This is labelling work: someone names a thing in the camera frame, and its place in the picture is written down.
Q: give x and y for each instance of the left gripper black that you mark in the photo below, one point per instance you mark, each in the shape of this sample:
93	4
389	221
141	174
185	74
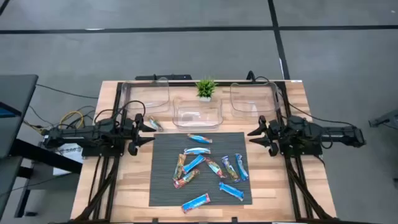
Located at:
132	137

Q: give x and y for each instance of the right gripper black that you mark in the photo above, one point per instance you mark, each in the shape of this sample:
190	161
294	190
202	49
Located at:
278	135

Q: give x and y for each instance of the multicolour granola bar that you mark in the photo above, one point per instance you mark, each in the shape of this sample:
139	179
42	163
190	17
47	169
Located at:
155	124
230	169

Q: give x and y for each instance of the blue granola bar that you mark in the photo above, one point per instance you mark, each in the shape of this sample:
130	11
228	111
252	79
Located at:
196	151
193	164
196	203
241	167
199	138
231	191

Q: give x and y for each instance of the blue red snack bag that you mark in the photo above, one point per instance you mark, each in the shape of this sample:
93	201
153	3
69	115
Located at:
215	168

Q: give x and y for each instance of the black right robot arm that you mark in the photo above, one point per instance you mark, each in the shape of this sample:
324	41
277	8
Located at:
326	133

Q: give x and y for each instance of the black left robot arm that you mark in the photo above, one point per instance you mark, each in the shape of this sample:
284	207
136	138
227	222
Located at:
77	137

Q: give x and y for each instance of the clear plastic bin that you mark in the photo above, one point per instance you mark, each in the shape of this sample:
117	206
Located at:
199	116
252	99
149	96

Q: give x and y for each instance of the black bar-shaped device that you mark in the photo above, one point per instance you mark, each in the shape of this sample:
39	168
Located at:
164	77

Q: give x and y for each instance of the dark grey woven mat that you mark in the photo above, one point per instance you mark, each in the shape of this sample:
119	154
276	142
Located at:
168	193

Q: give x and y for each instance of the green plant in white pot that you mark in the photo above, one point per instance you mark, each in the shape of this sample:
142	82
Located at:
206	88

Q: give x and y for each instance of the white printed box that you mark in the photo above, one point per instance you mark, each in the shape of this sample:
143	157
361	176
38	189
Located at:
70	151

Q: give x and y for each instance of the grey metal stand leg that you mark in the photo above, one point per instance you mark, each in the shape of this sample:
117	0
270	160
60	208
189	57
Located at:
385	119

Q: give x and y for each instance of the grey side desk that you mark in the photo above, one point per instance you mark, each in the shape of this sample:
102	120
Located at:
15	102

